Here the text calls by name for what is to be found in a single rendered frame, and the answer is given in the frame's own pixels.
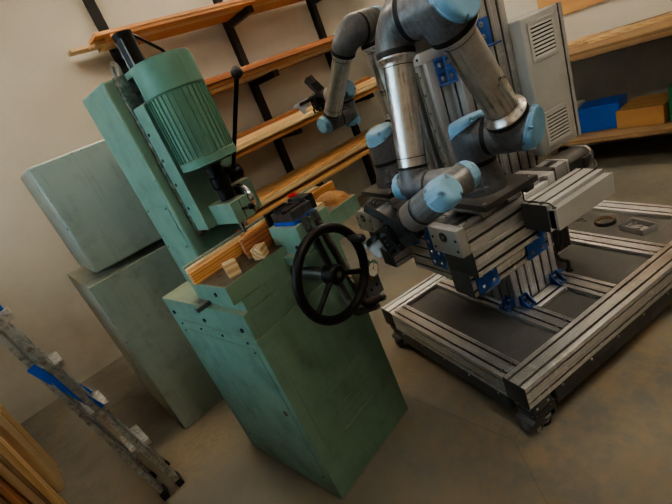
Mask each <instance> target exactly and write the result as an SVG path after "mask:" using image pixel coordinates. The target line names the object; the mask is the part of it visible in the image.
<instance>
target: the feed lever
mask: <svg viewBox="0 0 672 504"><path fill-rule="evenodd" d="M231 75H232V77H234V100H233V134H232V140H233V142H232V143H234V144H235V147H236V144H237V118H238V92H239V78H241V77H242V75H243V70H242V68H241V67H239V66H233V67H232V68H231ZM223 169H224V171H225V172H227V174H228V176H229V178H230V180H231V182H232V183H234V182H235V181H237V180H239V179H241V178H243V176H244V171H243V169H242V167H241V166H240V165H239V164H238V163H236V151H235V152H234V153H233V154H232V164H230V165H228V166H226V167H224V168H223Z"/></svg>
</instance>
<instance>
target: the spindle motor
mask: <svg viewBox="0 0 672 504"><path fill-rule="evenodd" d="M131 75H132V77H133V79H134V81H135V82H136V84H137V86H138V88H139V90H140V92H141V94H142V96H143V98H144V99H145V101H146V102H147V105H148V107H149V109H150V111H151V112H152V114H153V116H154V118H155V120H156V122H157V124H158V126H159V128H160V130H161V131H162V133H163V135H164V137H165V139H166V141H167V143H168V145H169V147H170V148H171V150H172V152H173V154H174V156H175V158H176V160H177V162H178V164H179V165H180V168H181V170H182V171H183V173H189V172H194V171H197V170H200V169H202V168H205V167H207V166H210V165H212V164H214V163H216V162H219V161H221V160H223V159H225V158H227V157H229V156H230V155H232V154H233V153H234V152H235V151H236V150H237V149H236V147H235V144H234V143H232V142H233V140H232V138H231V136H230V134H229V132H228V130H227V128H226V125H225V123H224V121H223V119H222V117H221V115H220V113H219V110H218V108H217V106H216V104H215V102H214V100H213V98H212V95H211V93H210V91H209V89H208V87H207V85H206V83H205V81H204V78H203V76H202V74H201V72H200V70H199V68H198V65H197V63H196V61H195V59H194V57H193V55H192V53H191V51H190V50H189V49H187V48H185V47H182V48H176V49H172V50H168V51H165V52H162V53H159V54H157V55H154V56H152V57H149V58H147V59H145V60H143V61H141V62H139V63H137V64H136V65H134V66H133V67H132V68H131Z"/></svg>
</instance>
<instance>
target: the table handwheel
mask: <svg viewBox="0 0 672 504"><path fill-rule="evenodd" d="M332 232H334V233H339V234H341V235H343V236H345V237H346V238H347V237H348V235H353V234H356V233H355V232H354V231H352V230H351V229H350V228H348V227H347V226H345V225H343V224H340V223H324V224H321V225H319V226H317V227H315V228H314V229H312V230H311V231H310V232H309V233H308V234H307V235H306V236H305V237H304V238H303V240H302V241H301V243H300V244H299V246H298V248H297V250H296V253H295V256H294V259H293V264H292V267H291V269H290V274H291V281H292V289H293V293H294V297H295V299H296V302H297V304H298V306H299V308H300V309H301V311H302V312H303V313H304V314H305V315H306V316H307V317H308V318H309V319H310V320H312V321H313V322H315V323H317V324H320V325H324V326H333V325H337V324H340V323H342V322H344V321H346V320H347V319H349V318H350V317H351V316H352V315H353V314H354V313H355V312H356V311H357V309H358V308H359V306H360V305H361V303H362V301H363V299H364V296H365V294H366V290H367V286H368V280H369V263H368V258H367V254H366V251H365V248H364V246H363V244H362V242H352V241H350V242H351V243H352V245H353V247H354V248H355V250H356V253H357V256H358V260H359V266H360V268H356V269H348V270H345V269H344V267H343V266H342V265H341V264H335V263H331V261H330V259H329V257H328V255H327V253H326V251H325V249H324V247H323V245H322V242H321V240H320V238H319V237H320V236H322V235H324V234H326V233H332ZM313 242H315V244H316V246H317V248H318V250H319V252H320V254H321V256H322V258H323V261H324V263H325V265H324V266H323V267H313V266H307V267H303V263H304V260H305V257H306V254H307V252H308V250H309V248H310V246H311V245H312V244H313ZM351 274H360V278H359V284H358V288H357V291H356V294H355V296H354V298H353V300H352V301H351V303H350V304H349V305H348V307H347V308H346V309H344V310H343V311H342V312H340V313H339V314H336V315H332V316H326V315H322V311H323V309H324V306H325V303H326V300H327V297H328V295H329V292H330V290H331V287H332V285H340V284H341V283H342V282H343V281H344V279H345V275H351ZM302 278H311V279H322V281H323V282H324V283H325V284H326V286H325V289H324V291H323V294H322V297H321V300H320V302H319V305H318V307H317V310H314V309H313V307H312V306H311V305H310V304H309V302H308V300H307V298H306V296H305V293H304V289H303V283H302Z"/></svg>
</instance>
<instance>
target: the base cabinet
mask: <svg viewBox="0 0 672 504"><path fill-rule="evenodd" d="M346 308H347V305H346V302H345V301H344V299H343V297H342V295H341V294H340V292H339V290H338V288H337V287H336V285H332V287H331V290H330V292H329V295H328V297H327V300H326V303H325V306H324V309H323V311H322V315H326V316H332V315H336V314H339V313H340V312H342V311H343V310H344V309H346ZM174 319H175V320H176V322H177V323H178V325H179V327H180V328H181V330H182V331H183V333H184V335H185V336H186V338H187V340H188V341H189V343H190V344H191V346H192V348H193V349H194V351H195V352H196V354H197V356H198V357H199V359H200V361H201V362H202V364H203V365H204V367H205V369H206V370H207V372H208V373H209V375H210V377H211V378H212V380H213V382H214V383H215V385H216V386H217V388H218V390H219V391H220V393H221V394H222V396H223V398H224V399H225V401H226V403H227V404H228V406H229V407H230V409H231V411H232V412H233V414H234V415H235V417H236V419H237V420H238V422H239V424H240V425H241V427H242V428H243V430H244V432H245V433H246V435H247V436H248V438H249V440H250V441H251V443H252V444H253V445H255V446H256V447H258V448H259V449H261V450H263V451H264V452H266V453H268V454H269V455H271V456H273V457H274V458H276V459H277V460H279V461H281V462H282V463H284V464H286V465H287V466H289V467H290V468H292V469H294V470H295V471H297V472H299V473H300V474H302V475H303V476H305V477H307V478H308V479H310V480H312V481H313V482H315V483H317V484H318V485H320V486H321V487H323V488H325V489H326V490H328V491H330V492H331V493H333V494H334V495H336V496H338V497H339V498H341V499H343V498H344V497H345V496H346V494H347V493H348V491H349V490H350V489H351V487H352V486H353V484H354V483H355V482H356V480H357V479H358V477H359V476H360V475H361V473H362V472H363V470H364V469H365V468H366V466H367V465H368V464H369V462H370V461H371V459H372V458H373V457H374V455H375V454H376V452H377V451H378V450H379V448H380V447H381V445H382V444H383V443H384V441H385V440H386V438H387V437H388V436H389V434H390V433H391V431H392V430H393V429H394V427H395V426H396V424H397V423H398V422H399V420H400V419H401V418H402V416H403V415H404V413H405V412H406V411H407V409H408V407H407V405H406V402H405V400H404V397H403V395H402V393H401V390H400V388H399V385H398V383H397V380H396V378H395V375H394V373H393V371H392V368H391V366H390V363H389V361H388V358H387V356H386V353H385V351H384V349H383V346H382V344H381V341H380V339H379V336H378V334H377V331H376V329H375V327H374V324H373V322H372V319H371V317H370V314H369V313H366V314H363V315H360V316H355V315H352V316H351V317H350V318H349V319H347V320H346V321H344V322H342V323H340V324H337V325H333V326H324V325H320V324H317V323H315V322H313V321H312V320H310V319H309V318H308V317H307V316H306V315H305V314H304V313H303V312H302V311H301V309H300V308H299V306H298V305H297V306H295V307H294V308H293V309H292V310H291V311H290V312H288V313H287V314H286V315H285V316H284V317H283V318H281V319H280V320H279V321H278V322H277V323H276V324H274V325H273V326H272V327H271V328H270V329H269V330H268V331H266V332H265V333H264V334H263V335H262V336H261V337H259V338H258V339H257V340H253V339H250V338H246V337H243V336H239V335H236V334H232V333H229V332H226V331H222V330H219V329H215V328H212V327H208V326H205V325H202V324H198V323H195V322H191V321H188V320H185V319H181V318H178V317H174Z"/></svg>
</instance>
